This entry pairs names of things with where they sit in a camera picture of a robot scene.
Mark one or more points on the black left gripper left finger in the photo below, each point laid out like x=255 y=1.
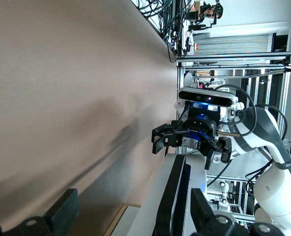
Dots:
x=62 y=211

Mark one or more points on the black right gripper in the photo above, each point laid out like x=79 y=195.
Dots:
x=199 y=127

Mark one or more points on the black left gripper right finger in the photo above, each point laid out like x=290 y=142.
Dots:
x=204 y=216

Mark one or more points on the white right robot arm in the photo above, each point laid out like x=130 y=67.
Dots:
x=275 y=191

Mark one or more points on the small white background robot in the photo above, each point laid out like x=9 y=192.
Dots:
x=223 y=186

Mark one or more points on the grey window blinds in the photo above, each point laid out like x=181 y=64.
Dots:
x=234 y=44

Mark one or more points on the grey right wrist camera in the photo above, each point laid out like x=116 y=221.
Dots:
x=204 y=97

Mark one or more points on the aluminium cell frame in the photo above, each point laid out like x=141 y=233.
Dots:
x=234 y=56

